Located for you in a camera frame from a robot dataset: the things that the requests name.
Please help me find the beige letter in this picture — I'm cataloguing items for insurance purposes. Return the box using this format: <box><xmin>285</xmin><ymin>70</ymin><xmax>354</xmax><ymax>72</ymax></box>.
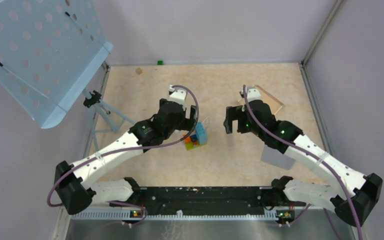
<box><xmin>246</xmin><ymin>85</ymin><xmax>285</xmax><ymax>115</ymax></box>

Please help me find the colourful toy block assembly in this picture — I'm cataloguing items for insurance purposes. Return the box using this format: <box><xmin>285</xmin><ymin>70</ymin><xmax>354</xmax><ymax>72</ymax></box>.
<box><xmin>183</xmin><ymin>122</ymin><xmax>208</xmax><ymax>151</ymax></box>

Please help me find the grey envelope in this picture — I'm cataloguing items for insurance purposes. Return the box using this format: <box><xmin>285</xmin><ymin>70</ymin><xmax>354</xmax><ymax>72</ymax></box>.
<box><xmin>261</xmin><ymin>145</ymin><xmax>296</xmax><ymax>170</ymax></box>

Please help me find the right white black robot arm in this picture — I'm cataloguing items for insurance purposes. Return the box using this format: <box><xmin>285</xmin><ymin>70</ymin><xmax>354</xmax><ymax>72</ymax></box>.
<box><xmin>223</xmin><ymin>100</ymin><xmax>383</xmax><ymax>227</ymax></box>

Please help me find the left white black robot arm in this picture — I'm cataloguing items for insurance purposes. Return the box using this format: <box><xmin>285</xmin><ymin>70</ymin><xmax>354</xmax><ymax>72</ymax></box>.
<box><xmin>48</xmin><ymin>98</ymin><xmax>200</xmax><ymax>215</ymax></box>

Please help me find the small tan wooden piece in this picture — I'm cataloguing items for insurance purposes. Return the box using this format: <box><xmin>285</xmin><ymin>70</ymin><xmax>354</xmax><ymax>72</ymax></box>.
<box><xmin>136</xmin><ymin>67</ymin><xmax>143</xmax><ymax>75</ymax></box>

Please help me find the light blue perforated music stand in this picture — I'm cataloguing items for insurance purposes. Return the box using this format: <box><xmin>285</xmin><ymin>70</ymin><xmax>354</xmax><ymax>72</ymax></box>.
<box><xmin>0</xmin><ymin>0</ymin><xmax>120</xmax><ymax>132</ymax></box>

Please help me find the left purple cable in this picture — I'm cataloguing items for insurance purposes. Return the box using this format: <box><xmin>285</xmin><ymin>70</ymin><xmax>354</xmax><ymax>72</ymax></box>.
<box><xmin>46</xmin><ymin>85</ymin><xmax>201</xmax><ymax>208</ymax></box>

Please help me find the purple cable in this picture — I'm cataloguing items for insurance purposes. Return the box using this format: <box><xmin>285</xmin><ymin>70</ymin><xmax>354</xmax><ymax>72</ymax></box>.
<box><xmin>46</xmin><ymin>85</ymin><xmax>201</xmax><ymax>208</ymax></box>
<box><xmin>242</xmin><ymin>84</ymin><xmax>364</xmax><ymax>240</ymax></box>

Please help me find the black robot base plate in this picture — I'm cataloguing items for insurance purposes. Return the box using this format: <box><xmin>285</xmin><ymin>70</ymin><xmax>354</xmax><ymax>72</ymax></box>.
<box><xmin>125</xmin><ymin>177</ymin><xmax>305</xmax><ymax>216</ymax></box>

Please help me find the white slotted cable duct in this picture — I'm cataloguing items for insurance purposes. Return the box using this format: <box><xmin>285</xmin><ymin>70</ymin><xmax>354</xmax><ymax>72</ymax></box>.
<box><xmin>71</xmin><ymin>209</ymin><xmax>279</xmax><ymax>221</ymax></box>

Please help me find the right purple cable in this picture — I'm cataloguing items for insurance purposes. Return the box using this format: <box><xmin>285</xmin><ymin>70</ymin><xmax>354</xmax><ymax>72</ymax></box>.
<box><xmin>242</xmin><ymin>84</ymin><xmax>364</xmax><ymax>240</ymax></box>

